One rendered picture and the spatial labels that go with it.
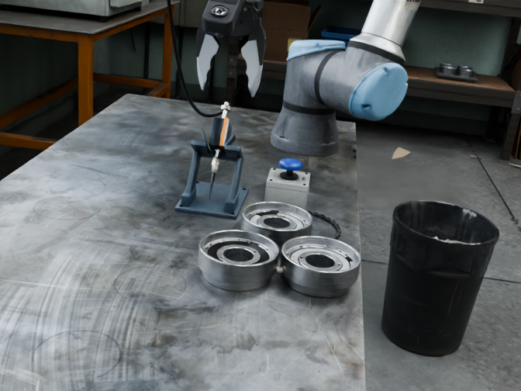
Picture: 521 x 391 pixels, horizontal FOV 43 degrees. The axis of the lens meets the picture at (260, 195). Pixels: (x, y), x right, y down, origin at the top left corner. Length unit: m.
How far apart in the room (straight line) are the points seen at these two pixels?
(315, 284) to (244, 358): 0.16
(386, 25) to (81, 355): 0.85
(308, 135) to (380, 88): 0.20
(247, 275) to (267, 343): 0.11
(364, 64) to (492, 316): 1.52
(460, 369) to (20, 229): 1.60
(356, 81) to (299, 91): 0.15
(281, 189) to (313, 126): 0.32
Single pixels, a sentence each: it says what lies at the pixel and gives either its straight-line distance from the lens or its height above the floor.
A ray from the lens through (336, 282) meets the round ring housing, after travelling 0.84.
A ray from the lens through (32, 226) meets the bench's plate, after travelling 1.00.
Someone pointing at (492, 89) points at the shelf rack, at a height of 0.45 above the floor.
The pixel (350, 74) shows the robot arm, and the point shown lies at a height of 0.99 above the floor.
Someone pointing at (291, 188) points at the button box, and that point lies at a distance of 1.09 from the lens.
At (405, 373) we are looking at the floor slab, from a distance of 2.16.
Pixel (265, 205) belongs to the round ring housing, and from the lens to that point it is 1.01.
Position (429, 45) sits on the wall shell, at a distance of 4.92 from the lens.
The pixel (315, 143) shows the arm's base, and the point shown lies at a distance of 1.38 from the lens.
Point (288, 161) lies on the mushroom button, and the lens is 1.10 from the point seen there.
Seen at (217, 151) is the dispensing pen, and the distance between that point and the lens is 1.07.
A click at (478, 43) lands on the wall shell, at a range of 4.97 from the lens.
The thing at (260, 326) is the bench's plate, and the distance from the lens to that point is 0.78.
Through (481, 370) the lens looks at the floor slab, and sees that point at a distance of 2.28.
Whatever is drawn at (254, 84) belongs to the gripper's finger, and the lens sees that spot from 1.06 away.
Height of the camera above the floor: 1.22
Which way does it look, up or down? 22 degrees down
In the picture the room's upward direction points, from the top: 6 degrees clockwise
